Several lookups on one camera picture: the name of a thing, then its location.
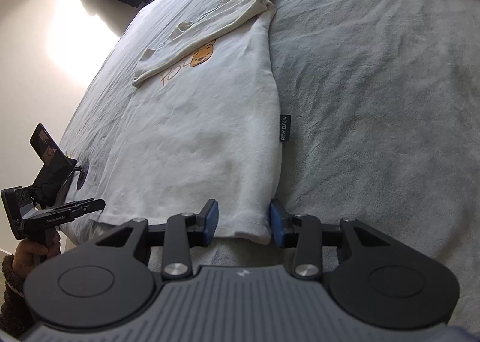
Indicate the black phone stand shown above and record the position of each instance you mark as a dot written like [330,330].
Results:
[53,182]

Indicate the white Winnie Pooh sweatshirt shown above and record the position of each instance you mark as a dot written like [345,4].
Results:
[179,116]

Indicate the person's left forearm sleeve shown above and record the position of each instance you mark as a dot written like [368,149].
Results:
[16,316]

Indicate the smartphone on stand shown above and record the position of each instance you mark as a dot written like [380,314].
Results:
[43,144]

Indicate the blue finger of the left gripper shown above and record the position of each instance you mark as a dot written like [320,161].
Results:
[90,204]

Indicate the person's left hand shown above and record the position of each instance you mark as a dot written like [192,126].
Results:
[27,251]

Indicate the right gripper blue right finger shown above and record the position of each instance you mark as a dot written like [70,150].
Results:
[300,232]

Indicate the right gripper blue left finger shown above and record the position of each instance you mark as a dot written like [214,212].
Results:
[186,231]

